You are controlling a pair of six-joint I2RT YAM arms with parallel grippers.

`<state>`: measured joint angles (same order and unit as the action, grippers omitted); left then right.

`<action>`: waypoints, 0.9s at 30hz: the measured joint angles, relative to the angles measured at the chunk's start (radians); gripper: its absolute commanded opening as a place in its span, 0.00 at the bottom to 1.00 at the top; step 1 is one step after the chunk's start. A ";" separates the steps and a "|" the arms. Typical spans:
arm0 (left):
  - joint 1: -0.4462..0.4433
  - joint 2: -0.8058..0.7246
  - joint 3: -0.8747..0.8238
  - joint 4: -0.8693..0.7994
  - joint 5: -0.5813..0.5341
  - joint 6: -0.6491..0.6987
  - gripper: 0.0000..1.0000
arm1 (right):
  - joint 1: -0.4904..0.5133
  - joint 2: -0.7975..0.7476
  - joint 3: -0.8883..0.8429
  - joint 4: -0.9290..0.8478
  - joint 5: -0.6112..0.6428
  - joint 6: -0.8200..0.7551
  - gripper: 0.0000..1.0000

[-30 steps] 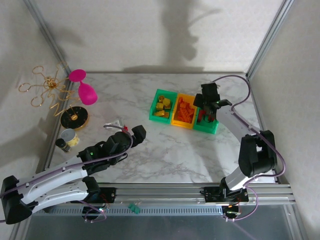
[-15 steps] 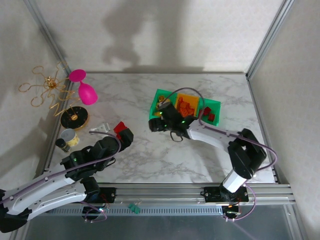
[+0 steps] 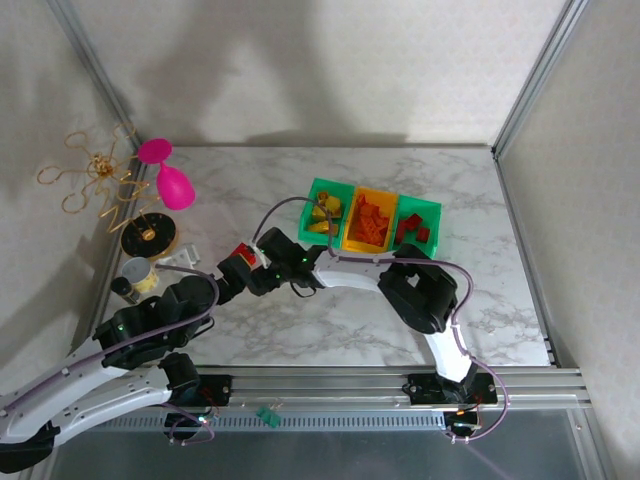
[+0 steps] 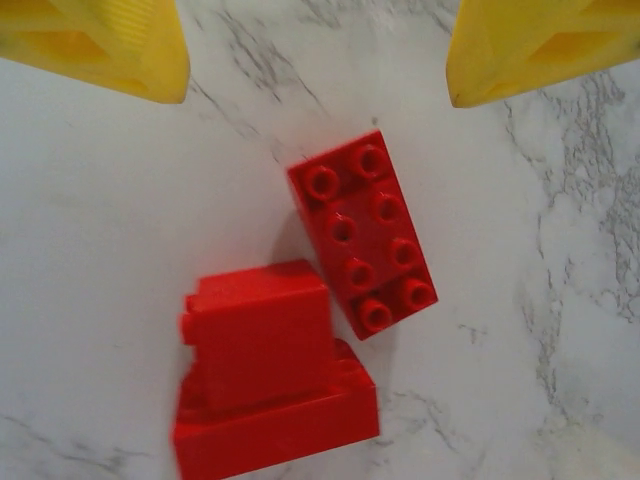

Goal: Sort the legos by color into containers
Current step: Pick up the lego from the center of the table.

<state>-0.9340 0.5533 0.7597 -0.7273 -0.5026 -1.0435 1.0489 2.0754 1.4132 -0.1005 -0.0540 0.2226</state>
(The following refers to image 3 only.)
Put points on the white plastic bracket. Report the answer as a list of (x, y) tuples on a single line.
[(184, 255)]

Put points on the chunky red arch lego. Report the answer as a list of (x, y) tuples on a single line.
[(244, 251)]

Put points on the small yellow lego brick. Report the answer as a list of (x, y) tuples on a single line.
[(322, 197)]

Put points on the aluminium frame post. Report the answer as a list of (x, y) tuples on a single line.
[(540, 75), (93, 65)]

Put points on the small black bottle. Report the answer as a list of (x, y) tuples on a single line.
[(125, 292)]

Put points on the aluminium side rail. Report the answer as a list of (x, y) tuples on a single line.
[(524, 250), (103, 305)]

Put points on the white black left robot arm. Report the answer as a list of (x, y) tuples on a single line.
[(100, 400)]

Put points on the orange square lego brick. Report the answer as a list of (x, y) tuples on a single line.
[(362, 204)]

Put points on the green terminal connector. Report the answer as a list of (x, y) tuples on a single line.
[(268, 418)]

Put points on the wide aluminium base rail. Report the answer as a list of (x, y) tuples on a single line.
[(325, 387)]

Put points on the pink plastic goblet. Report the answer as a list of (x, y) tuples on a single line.
[(175, 187)]

